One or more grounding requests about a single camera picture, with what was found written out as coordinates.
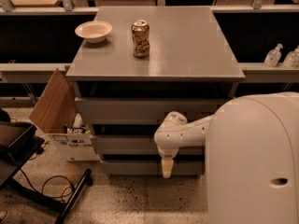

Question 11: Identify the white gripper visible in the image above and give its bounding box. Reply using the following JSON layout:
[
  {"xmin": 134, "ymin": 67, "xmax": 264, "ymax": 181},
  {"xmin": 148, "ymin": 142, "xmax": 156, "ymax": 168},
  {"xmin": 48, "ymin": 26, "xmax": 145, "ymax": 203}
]
[{"xmin": 157, "ymin": 147, "xmax": 178, "ymax": 178}]

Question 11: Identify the grey drawer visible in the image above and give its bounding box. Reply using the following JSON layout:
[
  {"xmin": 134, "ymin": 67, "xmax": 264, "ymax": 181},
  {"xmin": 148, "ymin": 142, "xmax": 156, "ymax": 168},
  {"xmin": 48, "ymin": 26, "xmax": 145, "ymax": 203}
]
[
  {"xmin": 75, "ymin": 98, "xmax": 226, "ymax": 125},
  {"xmin": 101, "ymin": 161, "xmax": 205, "ymax": 176},
  {"xmin": 90, "ymin": 134, "xmax": 206, "ymax": 156}
]

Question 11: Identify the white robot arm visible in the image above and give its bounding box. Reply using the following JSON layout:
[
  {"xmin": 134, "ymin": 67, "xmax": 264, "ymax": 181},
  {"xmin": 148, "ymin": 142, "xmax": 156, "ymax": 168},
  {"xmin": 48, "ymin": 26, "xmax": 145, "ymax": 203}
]
[{"xmin": 154, "ymin": 91, "xmax": 299, "ymax": 224}]

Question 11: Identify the grey bottom drawer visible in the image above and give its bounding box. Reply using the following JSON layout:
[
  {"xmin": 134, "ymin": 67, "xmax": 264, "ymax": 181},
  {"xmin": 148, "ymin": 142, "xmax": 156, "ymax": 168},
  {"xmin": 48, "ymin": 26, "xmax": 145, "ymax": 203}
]
[{"xmin": 101, "ymin": 161, "xmax": 205, "ymax": 176}]

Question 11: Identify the grey top drawer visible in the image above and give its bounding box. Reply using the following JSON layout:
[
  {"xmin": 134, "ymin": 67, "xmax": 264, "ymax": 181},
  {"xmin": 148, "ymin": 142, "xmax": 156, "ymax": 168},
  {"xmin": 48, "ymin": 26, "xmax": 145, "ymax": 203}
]
[{"xmin": 75, "ymin": 98, "xmax": 226, "ymax": 125}]

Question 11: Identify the grey drawer cabinet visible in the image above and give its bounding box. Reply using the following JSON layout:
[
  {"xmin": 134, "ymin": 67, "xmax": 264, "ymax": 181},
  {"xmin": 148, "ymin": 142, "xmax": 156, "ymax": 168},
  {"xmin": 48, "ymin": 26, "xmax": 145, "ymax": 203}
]
[{"xmin": 65, "ymin": 6, "xmax": 246, "ymax": 178}]

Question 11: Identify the open cardboard box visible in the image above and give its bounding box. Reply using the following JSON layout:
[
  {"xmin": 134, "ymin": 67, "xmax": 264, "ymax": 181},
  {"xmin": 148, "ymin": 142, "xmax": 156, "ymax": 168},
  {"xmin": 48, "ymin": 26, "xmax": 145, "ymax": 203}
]
[{"xmin": 29, "ymin": 69, "xmax": 100, "ymax": 161}]

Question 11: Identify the crushed golden soda can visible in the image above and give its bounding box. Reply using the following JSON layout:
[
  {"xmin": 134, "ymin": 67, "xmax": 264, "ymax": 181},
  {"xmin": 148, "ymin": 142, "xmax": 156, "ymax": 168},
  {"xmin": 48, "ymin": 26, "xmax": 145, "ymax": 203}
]
[{"xmin": 131, "ymin": 20, "xmax": 150, "ymax": 58}]

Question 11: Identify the clear pump bottle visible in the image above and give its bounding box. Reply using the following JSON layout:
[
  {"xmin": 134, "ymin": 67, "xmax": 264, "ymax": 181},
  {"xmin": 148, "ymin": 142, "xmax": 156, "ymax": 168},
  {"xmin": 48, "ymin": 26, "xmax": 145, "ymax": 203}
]
[
  {"xmin": 264, "ymin": 43, "xmax": 283, "ymax": 67},
  {"xmin": 283, "ymin": 46, "xmax": 299, "ymax": 69}
]

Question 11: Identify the black rolling stand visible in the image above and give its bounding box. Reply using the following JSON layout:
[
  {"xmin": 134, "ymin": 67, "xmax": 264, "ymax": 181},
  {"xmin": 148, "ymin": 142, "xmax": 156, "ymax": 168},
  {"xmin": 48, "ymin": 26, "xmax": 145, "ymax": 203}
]
[{"xmin": 0, "ymin": 121, "xmax": 93, "ymax": 224}]

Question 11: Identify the white bowl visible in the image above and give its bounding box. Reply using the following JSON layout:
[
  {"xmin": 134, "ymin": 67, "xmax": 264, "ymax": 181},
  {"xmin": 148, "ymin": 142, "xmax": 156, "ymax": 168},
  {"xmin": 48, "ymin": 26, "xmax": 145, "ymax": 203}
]
[{"xmin": 75, "ymin": 21, "xmax": 112, "ymax": 44}]

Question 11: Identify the black floor cable loop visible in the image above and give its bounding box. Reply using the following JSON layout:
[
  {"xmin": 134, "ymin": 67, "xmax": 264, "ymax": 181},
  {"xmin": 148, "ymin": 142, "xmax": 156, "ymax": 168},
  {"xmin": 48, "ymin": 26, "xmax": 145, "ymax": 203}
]
[{"xmin": 19, "ymin": 168, "xmax": 77, "ymax": 203}]

